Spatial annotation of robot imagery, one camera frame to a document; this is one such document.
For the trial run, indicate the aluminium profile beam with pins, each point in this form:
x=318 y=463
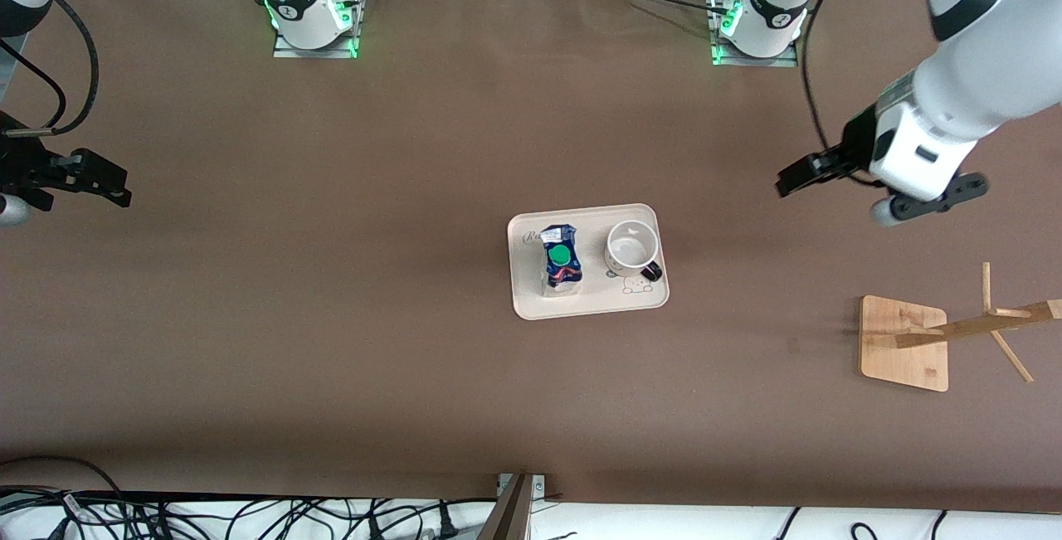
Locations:
x=510 y=515

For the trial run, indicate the cream rabbit print tray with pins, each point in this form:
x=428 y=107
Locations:
x=531 y=304

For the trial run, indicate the blue milk carton green cap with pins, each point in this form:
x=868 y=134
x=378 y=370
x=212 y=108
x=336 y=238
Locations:
x=562 y=262

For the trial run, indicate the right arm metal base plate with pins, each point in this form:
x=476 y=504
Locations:
x=353 y=46

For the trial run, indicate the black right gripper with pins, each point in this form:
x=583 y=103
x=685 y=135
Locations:
x=23 y=165

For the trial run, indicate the wooden mug tree stand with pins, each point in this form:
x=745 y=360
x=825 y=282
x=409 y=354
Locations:
x=900 y=362

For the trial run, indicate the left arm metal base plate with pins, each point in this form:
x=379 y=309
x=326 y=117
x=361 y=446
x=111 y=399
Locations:
x=720 y=55

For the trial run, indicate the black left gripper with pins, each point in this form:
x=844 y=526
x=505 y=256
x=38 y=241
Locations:
x=854 y=144

